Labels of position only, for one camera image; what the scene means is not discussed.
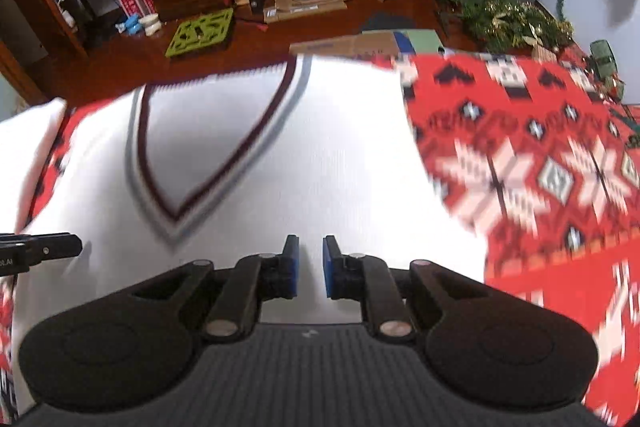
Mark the black floor mat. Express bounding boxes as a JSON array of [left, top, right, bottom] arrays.
[[359, 11, 417, 34]]

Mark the green plastic floor mat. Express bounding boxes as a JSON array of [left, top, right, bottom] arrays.
[[164, 8, 236, 60]]

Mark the blue flat panel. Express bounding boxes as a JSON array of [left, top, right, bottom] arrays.
[[392, 30, 416, 56]]

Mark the cream knit vest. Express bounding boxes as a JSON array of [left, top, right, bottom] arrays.
[[10, 54, 489, 419]]

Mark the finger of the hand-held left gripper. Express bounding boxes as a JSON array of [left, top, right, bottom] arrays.
[[0, 232, 84, 266]]

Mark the green gift box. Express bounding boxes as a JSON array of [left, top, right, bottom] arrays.
[[588, 39, 627, 101]]

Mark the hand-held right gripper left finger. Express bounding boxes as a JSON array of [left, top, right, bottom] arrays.
[[131, 234, 301, 341]]

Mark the white top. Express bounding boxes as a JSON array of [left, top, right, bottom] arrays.
[[0, 97, 69, 234]]

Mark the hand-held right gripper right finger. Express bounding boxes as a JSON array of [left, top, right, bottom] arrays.
[[322, 234, 494, 342]]

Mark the wooden door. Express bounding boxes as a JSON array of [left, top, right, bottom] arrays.
[[0, 0, 92, 104]]

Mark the christmas garland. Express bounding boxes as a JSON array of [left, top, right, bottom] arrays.
[[441, 0, 577, 54]]

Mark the large flattened cardboard box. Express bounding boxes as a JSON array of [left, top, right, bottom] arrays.
[[288, 31, 402, 61]]

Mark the red patterned tablecloth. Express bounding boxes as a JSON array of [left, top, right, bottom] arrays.
[[0, 48, 640, 427]]

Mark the white raised pet bowl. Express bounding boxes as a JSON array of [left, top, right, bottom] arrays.
[[138, 12, 162, 36]]

